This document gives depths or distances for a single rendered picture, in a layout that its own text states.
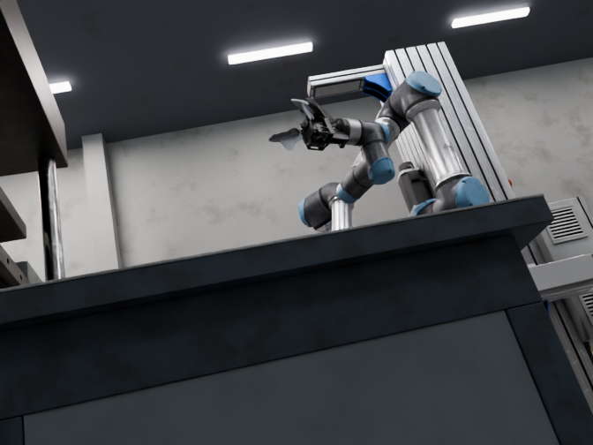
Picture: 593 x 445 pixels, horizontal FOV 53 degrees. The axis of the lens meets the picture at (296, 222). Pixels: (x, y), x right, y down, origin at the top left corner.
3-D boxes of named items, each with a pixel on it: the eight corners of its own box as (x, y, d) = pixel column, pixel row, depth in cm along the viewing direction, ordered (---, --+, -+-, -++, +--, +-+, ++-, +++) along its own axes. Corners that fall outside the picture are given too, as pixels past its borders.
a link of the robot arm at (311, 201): (393, 306, 230) (317, 189, 229) (363, 320, 238) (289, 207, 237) (401, 294, 241) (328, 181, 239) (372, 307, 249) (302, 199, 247)
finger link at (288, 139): (273, 152, 162) (304, 140, 162) (267, 136, 165) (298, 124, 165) (275, 158, 165) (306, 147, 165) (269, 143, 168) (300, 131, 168)
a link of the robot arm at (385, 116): (375, 109, 212) (326, 191, 180) (394, 89, 204) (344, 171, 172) (401, 129, 214) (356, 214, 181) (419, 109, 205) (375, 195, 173)
